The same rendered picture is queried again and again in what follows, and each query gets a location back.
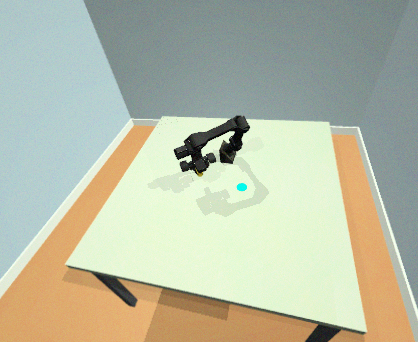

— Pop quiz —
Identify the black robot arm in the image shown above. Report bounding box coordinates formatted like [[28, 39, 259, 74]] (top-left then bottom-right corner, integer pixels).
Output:
[[173, 115, 250, 173]]

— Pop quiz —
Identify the cyan circle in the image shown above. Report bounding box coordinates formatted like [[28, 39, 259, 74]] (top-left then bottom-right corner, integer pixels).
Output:
[[237, 183, 247, 191]]

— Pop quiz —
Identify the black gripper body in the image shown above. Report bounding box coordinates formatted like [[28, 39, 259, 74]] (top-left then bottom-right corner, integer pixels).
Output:
[[179, 151, 216, 172]]

